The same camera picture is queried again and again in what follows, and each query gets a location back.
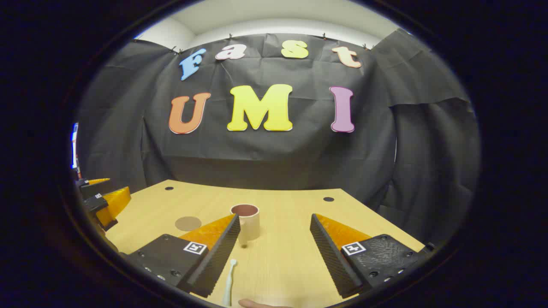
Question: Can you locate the light wooden desktop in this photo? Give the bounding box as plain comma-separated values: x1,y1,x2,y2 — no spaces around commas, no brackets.
103,180,425,308

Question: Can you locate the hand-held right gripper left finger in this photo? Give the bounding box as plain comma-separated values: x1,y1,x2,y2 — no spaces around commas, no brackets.
124,213,241,299

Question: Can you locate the lit monitor screen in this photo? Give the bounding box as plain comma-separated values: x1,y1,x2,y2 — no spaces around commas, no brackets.
71,122,80,170

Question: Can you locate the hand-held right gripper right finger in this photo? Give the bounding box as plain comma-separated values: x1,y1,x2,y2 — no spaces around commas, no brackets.
310,213,429,299

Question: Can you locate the pale toothbrush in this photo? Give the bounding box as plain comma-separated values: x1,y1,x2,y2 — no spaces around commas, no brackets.
222,259,237,307

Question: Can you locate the black backdrop cloth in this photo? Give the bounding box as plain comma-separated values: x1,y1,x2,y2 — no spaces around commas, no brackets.
77,28,482,245

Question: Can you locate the round brown coaster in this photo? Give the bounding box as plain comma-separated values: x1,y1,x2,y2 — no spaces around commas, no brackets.
175,216,203,232

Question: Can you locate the beige cup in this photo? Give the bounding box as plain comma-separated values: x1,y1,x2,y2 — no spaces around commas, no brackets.
230,204,261,241

